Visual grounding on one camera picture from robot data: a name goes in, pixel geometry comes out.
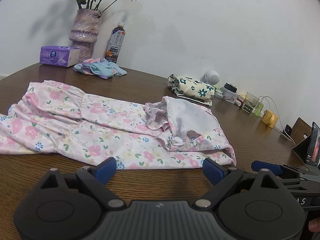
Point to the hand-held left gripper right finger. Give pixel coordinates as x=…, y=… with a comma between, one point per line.
x=212, y=170

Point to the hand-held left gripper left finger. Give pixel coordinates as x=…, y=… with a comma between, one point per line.
x=106, y=168

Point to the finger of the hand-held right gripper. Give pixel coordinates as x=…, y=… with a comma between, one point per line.
x=266, y=167

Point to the pink floral dress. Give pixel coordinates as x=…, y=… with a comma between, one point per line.
x=100, y=127

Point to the person's right hand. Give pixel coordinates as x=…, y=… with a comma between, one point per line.
x=315, y=226

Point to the small black phone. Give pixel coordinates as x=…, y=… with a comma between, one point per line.
x=288, y=130

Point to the yellow mug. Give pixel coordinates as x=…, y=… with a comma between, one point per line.
x=269, y=118

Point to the cardboard stand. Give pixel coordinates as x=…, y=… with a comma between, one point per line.
x=301, y=132

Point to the glass cup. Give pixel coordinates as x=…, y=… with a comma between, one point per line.
x=250, y=102

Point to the red white tube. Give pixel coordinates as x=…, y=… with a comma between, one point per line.
x=239, y=100

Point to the white box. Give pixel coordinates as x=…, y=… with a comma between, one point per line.
x=229, y=96

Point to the small white green packets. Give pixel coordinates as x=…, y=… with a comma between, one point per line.
x=218, y=92

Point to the cream bag with teal flowers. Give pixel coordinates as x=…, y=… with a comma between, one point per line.
x=192, y=87

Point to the small black device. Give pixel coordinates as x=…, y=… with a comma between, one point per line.
x=230, y=87

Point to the white round speaker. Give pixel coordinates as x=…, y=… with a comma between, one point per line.
x=212, y=77

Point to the pastel blue pink cloth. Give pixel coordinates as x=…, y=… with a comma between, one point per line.
x=100, y=68

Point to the tea bottle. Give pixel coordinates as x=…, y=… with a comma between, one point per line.
x=114, y=47

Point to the purple tissue pack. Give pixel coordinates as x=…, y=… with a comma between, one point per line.
x=56, y=57

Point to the purple textured vase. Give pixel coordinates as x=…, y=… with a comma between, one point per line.
x=85, y=35

